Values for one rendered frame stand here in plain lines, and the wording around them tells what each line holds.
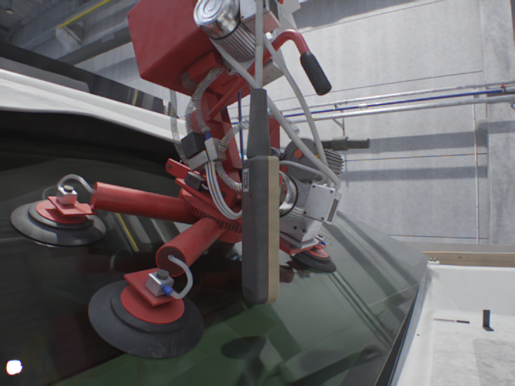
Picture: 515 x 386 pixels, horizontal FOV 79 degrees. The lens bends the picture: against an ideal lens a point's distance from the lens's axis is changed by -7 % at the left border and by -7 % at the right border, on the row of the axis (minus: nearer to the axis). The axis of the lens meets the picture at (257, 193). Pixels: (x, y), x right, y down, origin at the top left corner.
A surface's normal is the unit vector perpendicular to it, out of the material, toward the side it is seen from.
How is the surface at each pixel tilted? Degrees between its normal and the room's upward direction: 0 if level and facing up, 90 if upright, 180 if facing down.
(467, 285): 90
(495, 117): 90
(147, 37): 90
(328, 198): 82
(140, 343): 44
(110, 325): 35
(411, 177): 90
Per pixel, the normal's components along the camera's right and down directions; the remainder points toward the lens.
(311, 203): -0.43, -0.17
